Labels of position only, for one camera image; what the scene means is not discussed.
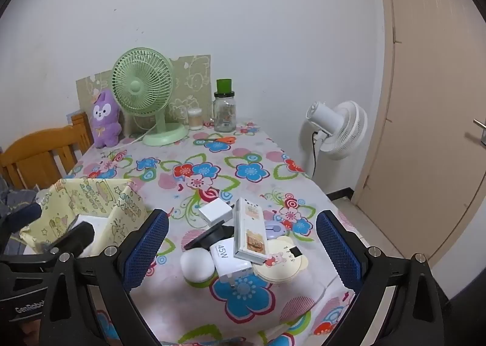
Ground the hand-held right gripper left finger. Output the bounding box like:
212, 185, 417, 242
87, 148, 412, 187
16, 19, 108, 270
38, 210, 170, 346

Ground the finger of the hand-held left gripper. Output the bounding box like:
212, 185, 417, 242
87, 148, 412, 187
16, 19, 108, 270
51, 224, 95, 257
0, 202, 42, 235

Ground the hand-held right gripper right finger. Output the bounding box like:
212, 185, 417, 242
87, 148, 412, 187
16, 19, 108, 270
317, 210, 445, 346

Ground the yellow printed storage box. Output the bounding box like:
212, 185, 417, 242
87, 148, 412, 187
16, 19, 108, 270
19, 178, 149, 259

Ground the white round lamp green base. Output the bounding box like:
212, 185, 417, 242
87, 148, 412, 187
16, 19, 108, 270
180, 248, 215, 288

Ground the cream bear-shaped disc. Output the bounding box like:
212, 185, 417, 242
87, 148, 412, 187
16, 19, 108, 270
252, 237, 308, 285

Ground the black plug adapter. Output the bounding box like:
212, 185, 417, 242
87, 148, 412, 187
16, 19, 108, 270
184, 224, 235, 252

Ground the purple mouse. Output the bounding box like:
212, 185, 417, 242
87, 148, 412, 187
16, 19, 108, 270
264, 219, 287, 239

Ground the white cube charger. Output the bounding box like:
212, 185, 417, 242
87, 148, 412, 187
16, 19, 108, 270
198, 200, 233, 227

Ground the long white charger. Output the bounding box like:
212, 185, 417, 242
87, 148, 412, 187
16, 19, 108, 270
210, 238, 254, 288

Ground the long white box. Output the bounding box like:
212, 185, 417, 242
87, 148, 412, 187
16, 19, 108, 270
233, 197, 266, 265

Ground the wooden chair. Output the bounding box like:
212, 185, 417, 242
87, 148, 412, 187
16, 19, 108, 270
0, 112, 94, 191

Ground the floral tablecloth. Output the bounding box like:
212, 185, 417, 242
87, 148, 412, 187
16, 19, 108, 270
23, 120, 380, 346

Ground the white standing fan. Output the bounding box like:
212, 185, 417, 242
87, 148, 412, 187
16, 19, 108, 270
300, 100, 368, 180

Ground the purple plush toy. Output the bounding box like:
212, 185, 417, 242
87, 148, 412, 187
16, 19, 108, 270
89, 88, 123, 149

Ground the cotton swab jar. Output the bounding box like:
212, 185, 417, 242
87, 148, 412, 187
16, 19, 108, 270
187, 107, 203, 131

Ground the glass jar with green lid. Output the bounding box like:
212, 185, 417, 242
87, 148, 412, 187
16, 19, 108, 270
213, 79, 237, 133

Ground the green desk fan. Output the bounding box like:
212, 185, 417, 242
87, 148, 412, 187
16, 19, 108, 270
111, 47, 189, 147

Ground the beige door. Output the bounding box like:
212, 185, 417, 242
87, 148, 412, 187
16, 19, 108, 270
351, 0, 486, 255

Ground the white fan cord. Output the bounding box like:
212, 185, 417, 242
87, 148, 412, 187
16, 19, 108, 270
114, 124, 158, 147

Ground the metal door handle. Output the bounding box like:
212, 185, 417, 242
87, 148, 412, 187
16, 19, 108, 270
473, 118, 486, 145

